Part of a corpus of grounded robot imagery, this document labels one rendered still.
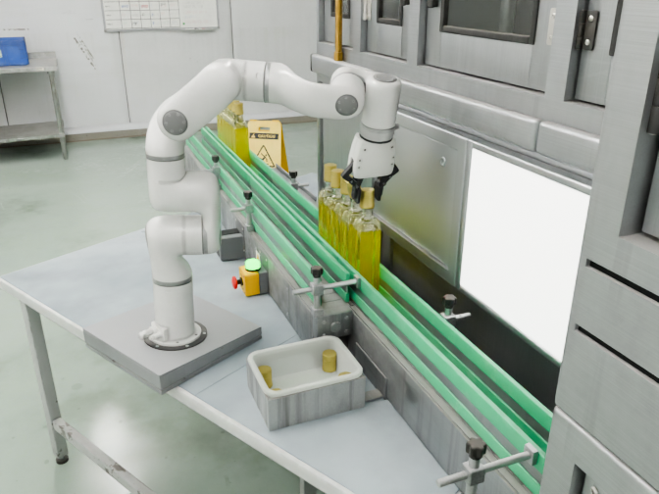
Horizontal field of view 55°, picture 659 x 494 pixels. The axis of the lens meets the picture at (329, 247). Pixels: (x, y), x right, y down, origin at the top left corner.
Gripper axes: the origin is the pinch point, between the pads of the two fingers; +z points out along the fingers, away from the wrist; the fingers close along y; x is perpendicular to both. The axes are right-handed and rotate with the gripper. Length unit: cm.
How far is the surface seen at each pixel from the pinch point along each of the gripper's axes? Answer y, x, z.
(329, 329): 12.2, 14.7, 28.2
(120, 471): 65, -12, 102
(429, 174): -12.6, 5.2, -6.4
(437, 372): 3.7, 46.5, 11.5
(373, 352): 6.0, 25.9, 26.4
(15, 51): 106, -507, 151
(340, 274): 6.4, 5.0, 20.0
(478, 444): 15, 72, -4
